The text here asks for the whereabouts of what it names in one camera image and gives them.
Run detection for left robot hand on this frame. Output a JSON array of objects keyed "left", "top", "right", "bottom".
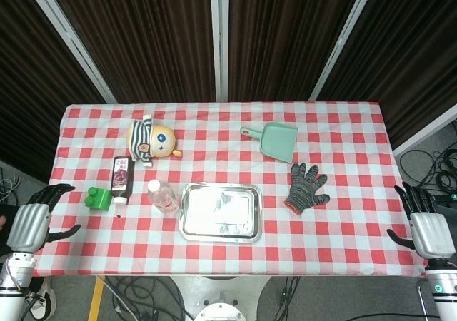
[{"left": 6, "top": 183, "right": 82, "bottom": 255}]

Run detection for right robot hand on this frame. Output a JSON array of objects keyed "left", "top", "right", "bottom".
[{"left": 386, "top": 181, "right": 457, "bottom": 260}]

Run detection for clear plastic bottle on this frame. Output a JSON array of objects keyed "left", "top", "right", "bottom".
[{"left": 147, "top": 179, "right": 182, "bottom": 214}]

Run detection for robot base column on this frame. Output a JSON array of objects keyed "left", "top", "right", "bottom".
[{"left": 167, "top": 275, "right": 272, "bottom": 321}]

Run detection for metal tray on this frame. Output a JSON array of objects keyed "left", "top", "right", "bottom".
[{"left": 178, "top": 182, "right": 264, "bottom": 244}]

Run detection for green building block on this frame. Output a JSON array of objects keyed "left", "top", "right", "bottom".
[{"left": 84, "top": 187, "right": 114, "bottom": 213}]

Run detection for white sneaker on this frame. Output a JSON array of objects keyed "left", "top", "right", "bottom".
[{"left": 24, "top": 277, "right": 57, "bottom": 321}]

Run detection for yellow floor tape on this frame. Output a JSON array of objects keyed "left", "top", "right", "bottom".
[{"left": 87, "top": 275, "right": 106, "bottom": 321}]

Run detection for dark juice carton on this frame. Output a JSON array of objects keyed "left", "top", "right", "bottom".
[{"left": 111, "top": 156, "right": 135, "bottom": 205}]

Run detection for red white checkered tablecloth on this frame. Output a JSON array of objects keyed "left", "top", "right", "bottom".
[{"left": 31, "top": 101, "right": 430, "bottom": 277}]

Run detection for grey striped work glove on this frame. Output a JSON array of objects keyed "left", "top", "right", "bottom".
[{"left": 284, "top": 162, "right": 331, "bottom": 215}]

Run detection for striped plush toy doll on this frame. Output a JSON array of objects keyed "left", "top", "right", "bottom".
[{"left": 127, "top": 113, "right": 184, "bottom": 168}]

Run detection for mint green dustpan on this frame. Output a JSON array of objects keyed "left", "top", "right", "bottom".
[{"left": 239, "top": 121, "right": 299, "bottom": 164}]

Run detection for grey floor cables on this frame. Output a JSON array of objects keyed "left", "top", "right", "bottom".
[{"left": 0, "top": 167, "right": 26, "bottom": 204}]

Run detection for black floor cables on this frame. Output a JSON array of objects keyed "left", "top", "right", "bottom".
[
  {"left": 101, "top": 276, "right": 194, "bottom": 321},
  {"left": 398, "top": 120, "right": 457, "bottom": 211}
]

